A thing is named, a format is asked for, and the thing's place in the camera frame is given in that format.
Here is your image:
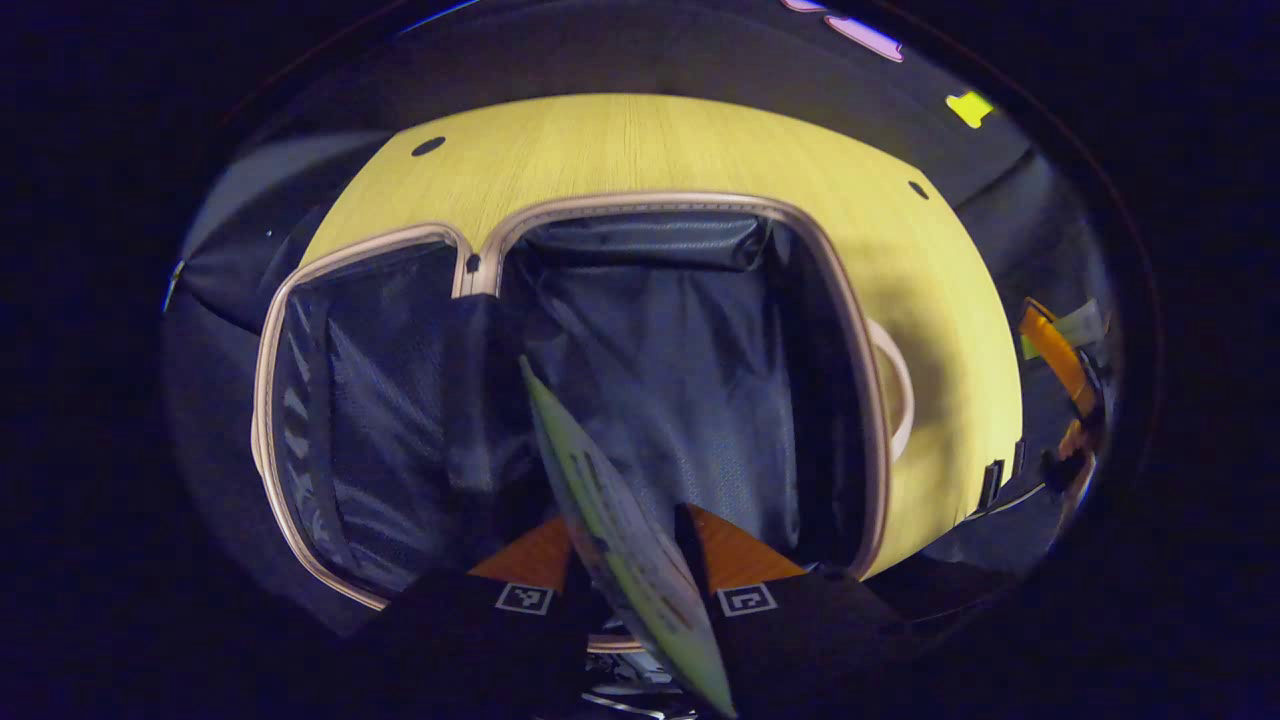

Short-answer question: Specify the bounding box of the pale green sachet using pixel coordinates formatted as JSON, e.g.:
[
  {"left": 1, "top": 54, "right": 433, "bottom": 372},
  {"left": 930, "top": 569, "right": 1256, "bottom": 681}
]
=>
[{"left": 1022, "top": 299, "right": 1107, "bottom": 361}]

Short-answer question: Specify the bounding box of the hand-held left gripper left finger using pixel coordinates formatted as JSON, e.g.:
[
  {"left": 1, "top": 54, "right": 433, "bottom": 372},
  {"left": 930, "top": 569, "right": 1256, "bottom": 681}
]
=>
[{"left": 378, "top": 515, "right": 593, "bottom": 703}]

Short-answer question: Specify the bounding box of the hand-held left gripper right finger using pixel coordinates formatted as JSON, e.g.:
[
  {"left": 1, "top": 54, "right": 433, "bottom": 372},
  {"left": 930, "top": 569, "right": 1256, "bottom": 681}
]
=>
[{"left": 674, "top": 502, "right": 903, "bottom": 703}]

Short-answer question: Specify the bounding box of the pink suitcase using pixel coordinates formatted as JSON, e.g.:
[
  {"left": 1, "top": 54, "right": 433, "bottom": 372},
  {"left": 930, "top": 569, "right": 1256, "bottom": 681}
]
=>
[{"left": 250, "top": 192, "right": 917, "bottom": 653}]

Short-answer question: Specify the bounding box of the green and white sachet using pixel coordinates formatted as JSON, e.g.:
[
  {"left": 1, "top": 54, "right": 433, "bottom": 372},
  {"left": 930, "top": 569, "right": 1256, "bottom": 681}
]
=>
[{"left": 517, "top": 355, "right": 742, "bottom": 720}]

